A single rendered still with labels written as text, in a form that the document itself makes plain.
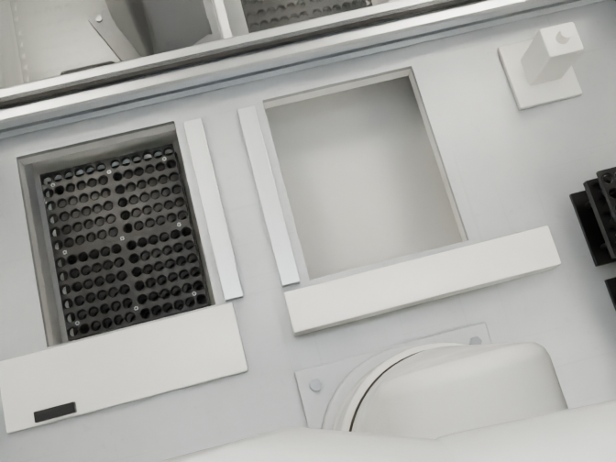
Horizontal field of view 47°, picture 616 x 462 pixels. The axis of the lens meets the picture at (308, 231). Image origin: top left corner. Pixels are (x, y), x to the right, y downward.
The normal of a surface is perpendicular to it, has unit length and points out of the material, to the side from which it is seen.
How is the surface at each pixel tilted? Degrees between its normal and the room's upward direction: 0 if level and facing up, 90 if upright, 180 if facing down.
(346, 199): 0
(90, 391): 0
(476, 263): 0
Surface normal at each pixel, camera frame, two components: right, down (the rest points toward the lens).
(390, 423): -0.89, 0.12
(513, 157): 0.01, -0.25
